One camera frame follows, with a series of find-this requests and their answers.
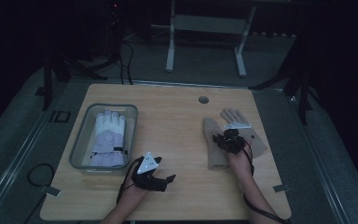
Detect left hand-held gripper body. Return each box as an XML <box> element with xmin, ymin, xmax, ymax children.
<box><xmin>131</xmin><ymin>151</ymin><xmax>170</xmax><ymax>193</ymax></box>

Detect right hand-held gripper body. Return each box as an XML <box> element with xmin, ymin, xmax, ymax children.
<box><xmin>219</xmin><ymin>120</ymin><xmax>254</xmax><ymax>156</ymax></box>

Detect purple and white glove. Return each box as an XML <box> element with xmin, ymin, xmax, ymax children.
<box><xmin>89</xmin><ymin>109</ymin><xmax>129</xmax><ymax>168</ymax></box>

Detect clear plastic bin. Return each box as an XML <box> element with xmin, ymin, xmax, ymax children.
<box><xmin>69</xmin><ymin>103</ymin><xmax>140</xmax><ymax>174</ymax></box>

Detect person's left hand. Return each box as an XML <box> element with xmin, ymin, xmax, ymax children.
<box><xmin>119</xmin><ymin>178</ymin><xmax>150</xmax><ymax>204</ymax></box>

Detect person's right hand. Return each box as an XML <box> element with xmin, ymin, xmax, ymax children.
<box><xmin>227</xmin><ymin>148</ymin><xmax>255</xmax><ymax>183</ymax></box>

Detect beige glove with dark dot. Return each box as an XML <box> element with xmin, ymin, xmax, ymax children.
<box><xmin>219</xmin><ymin>107</ymin><xmax>269</xmax><ymax>159</ymax></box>

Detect black tripod stand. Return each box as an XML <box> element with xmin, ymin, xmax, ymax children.
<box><xmin>34</xmin><ymin>46</ymin><xmax>123</xmax><ymax>112</ymax></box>
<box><xmin>249</xmin><ymin>34</ymin><xmax>318</xmax><ymax>126</ymax></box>

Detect white metal stand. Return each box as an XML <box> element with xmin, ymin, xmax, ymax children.
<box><xmin>165</xmin><ymin>0</ymin><xmax>258</xmax><ymax>78</ymax></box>

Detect dark device with red light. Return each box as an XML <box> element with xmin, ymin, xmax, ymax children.
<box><xmin>106</xmin><ymin>0</ymin><xmax>124</xmax><ymax>29</ymax></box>

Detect left hand-held gripper black cable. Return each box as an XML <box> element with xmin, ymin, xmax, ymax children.
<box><xmin>116</xmin><ymin>156</ymin><xmax>145</xmax><ymax>205</ymax></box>

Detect black cables on floor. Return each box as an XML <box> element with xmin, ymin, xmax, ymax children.
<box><xmin>117</xmin><ymin>39</ymin><xmax>135</xmax><ymax>86</ymax></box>

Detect black cable loop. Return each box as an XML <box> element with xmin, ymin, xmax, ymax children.
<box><xmin>26</xmin><ymin>162</ymin><xmax>56</xmax><ymax>189</ymax></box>

